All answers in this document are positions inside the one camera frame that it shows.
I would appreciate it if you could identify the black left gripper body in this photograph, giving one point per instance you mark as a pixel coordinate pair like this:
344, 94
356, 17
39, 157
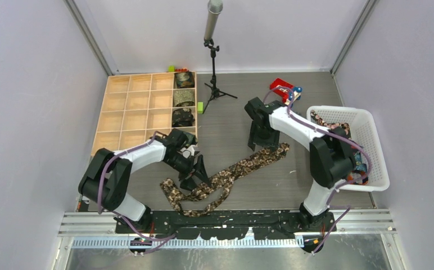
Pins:
183, 165

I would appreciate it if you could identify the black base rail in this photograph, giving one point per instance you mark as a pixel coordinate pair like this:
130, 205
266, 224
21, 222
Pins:
228, 225

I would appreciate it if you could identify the black microphone tripod stand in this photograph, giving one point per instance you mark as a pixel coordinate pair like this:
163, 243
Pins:
215, 91

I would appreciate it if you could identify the orange navy striped tie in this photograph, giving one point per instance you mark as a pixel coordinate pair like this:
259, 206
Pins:
359, 175

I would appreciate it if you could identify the grey microphone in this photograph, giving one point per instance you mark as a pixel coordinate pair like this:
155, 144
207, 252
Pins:
214, 8

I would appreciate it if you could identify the white plastic basket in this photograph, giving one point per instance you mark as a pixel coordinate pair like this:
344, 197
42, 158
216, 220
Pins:
364, 132

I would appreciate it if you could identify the dark gold rolled tie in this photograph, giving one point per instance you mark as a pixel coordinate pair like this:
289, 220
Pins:
184, 80

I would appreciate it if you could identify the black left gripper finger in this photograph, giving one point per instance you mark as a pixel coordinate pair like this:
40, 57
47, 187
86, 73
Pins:
200, 171
187, 182

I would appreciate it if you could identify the small red orange blocks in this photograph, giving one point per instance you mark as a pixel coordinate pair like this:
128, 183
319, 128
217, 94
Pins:
181, 70

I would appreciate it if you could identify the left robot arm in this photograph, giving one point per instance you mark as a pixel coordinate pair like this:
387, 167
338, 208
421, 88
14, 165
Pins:
106, 179

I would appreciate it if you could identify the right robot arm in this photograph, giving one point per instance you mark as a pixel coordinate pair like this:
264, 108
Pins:
331, 156

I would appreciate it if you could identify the brown floral black tie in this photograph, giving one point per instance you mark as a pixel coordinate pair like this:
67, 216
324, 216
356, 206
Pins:
223, 180

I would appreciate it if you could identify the wooden compartment tray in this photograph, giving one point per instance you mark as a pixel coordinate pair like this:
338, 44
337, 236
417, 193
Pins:
134, 107

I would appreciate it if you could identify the black beige floral rolled tie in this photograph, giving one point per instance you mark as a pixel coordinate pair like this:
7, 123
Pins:
182, 117

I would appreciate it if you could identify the olive patterned rolled tie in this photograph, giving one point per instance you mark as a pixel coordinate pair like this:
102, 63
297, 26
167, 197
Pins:
184, 97

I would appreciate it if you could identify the navy yellow floral rolled tie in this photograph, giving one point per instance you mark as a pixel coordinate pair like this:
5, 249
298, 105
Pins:
191, 139

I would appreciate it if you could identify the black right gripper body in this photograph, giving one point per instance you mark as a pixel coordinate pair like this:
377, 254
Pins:
265, 136

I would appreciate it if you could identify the red toy truck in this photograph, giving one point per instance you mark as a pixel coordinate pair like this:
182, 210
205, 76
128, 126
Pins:
287, 91

